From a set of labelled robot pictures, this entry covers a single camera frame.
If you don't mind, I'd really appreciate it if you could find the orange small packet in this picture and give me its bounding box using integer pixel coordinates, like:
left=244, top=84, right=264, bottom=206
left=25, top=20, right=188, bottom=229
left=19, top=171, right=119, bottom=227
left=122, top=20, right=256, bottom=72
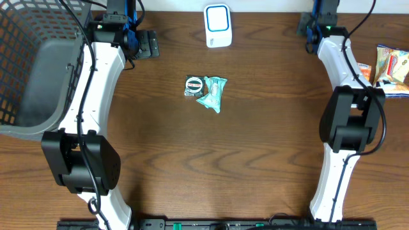
left=358, top=63, right=372, bottom=81

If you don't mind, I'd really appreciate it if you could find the round label dark packet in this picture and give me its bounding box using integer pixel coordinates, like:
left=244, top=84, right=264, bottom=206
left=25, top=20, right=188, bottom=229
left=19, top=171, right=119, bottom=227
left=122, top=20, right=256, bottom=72
left=184, top=76, right=205, bottom=97

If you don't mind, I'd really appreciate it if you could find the teal snack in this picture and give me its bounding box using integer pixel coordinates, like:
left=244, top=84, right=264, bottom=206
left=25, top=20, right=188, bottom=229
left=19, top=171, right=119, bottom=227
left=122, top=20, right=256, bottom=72
left=197, top=77, right=228, bottom=113

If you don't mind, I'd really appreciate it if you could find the yellow snack bag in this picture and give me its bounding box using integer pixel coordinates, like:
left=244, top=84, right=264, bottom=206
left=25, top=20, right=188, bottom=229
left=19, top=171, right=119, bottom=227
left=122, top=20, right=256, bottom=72
left=373, top=44, right=408, bottom=98

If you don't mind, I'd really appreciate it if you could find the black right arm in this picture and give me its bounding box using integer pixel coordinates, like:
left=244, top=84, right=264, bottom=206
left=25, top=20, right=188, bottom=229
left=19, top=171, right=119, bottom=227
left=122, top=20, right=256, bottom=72
left=297, top=0, right=387, bottom=229

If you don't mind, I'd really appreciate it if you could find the white barcode scanner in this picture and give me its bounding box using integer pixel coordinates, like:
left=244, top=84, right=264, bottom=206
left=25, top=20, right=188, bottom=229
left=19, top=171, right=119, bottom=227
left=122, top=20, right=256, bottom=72
left=203, top=4, right=233, bottom=49

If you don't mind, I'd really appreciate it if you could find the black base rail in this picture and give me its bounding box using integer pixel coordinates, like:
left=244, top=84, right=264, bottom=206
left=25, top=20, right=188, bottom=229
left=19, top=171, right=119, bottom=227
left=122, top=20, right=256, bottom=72
left=57, top=218, right=378, bottom=230

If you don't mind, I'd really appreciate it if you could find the dark mesh plastic basket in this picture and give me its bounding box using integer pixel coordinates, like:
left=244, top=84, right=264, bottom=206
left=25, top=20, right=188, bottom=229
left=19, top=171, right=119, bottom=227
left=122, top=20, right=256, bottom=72
left=1, top=0, right=91, bottom=141

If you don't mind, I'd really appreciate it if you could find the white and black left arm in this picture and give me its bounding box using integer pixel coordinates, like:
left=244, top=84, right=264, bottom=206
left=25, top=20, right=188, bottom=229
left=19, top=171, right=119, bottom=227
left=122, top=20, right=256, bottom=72
left=41, top=21, right=159, bottom=229

